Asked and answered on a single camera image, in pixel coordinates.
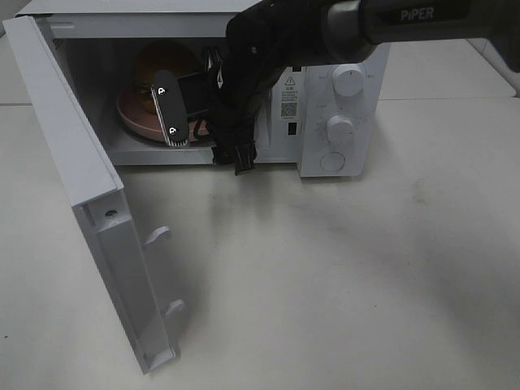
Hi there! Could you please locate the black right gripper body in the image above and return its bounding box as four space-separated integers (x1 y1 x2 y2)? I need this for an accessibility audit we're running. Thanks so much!
206 1 332 163

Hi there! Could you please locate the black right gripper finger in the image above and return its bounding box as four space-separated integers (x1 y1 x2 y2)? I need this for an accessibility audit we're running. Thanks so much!
233 142 257 176

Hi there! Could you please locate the round white door button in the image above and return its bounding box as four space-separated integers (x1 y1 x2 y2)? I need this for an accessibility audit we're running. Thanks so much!
320 152 345 172

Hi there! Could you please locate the white dial knob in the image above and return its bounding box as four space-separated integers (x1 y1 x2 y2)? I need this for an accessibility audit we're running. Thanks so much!
326 115 355 145
332 64 366 98

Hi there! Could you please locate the toy burger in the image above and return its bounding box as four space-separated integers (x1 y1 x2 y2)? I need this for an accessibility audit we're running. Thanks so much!
133 40 201 98

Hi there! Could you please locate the pink round plate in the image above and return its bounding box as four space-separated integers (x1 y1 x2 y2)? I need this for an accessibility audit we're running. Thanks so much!
116 85 213 145

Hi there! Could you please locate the white microwave door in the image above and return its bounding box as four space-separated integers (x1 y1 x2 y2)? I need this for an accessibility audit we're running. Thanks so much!
3 16 184 374

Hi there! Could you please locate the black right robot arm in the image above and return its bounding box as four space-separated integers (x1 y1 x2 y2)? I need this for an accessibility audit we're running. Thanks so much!
206 0 519 174

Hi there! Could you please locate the white warning label sticker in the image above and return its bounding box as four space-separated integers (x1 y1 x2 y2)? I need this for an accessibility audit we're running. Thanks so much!
279 76 299 120

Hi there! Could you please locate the white microwave oven body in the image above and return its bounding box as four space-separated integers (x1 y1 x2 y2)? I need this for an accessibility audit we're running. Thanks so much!
4 1 408 178

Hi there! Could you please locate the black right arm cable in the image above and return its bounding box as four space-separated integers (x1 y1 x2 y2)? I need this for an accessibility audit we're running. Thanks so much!
190 115 212 141

